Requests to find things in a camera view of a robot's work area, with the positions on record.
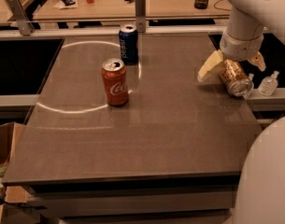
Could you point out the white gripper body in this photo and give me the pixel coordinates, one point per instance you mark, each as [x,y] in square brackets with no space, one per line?
[240,49]

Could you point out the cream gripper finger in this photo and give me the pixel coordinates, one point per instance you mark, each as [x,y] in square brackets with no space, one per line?
[210,66]
[258,60]

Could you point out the orange gold soda can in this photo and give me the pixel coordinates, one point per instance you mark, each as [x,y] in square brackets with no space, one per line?
[234,78]

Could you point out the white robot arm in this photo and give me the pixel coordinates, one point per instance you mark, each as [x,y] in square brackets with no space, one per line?
[260,197]

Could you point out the blue Pepsi can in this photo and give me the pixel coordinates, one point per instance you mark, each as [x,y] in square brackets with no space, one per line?
[128,37]

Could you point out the red Coca-Cola can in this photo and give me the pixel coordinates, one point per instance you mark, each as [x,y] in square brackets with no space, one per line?
[114,78]

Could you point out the clear sanitizer bottle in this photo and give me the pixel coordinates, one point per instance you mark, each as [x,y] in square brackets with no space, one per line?
[269,84]

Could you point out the black mesh pen cup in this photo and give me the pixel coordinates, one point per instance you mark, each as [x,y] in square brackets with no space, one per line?
[201,4]

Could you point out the cardboard box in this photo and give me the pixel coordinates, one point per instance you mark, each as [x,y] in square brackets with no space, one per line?
[15,210]

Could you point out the middle metal bracket post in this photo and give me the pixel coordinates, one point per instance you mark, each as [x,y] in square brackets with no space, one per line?
[140,15]

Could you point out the metal bracket post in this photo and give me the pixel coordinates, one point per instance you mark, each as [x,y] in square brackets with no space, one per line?
[140,15]
[24,25]

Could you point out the left metal bracket post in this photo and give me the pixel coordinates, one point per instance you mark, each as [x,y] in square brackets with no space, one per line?
[24,25]

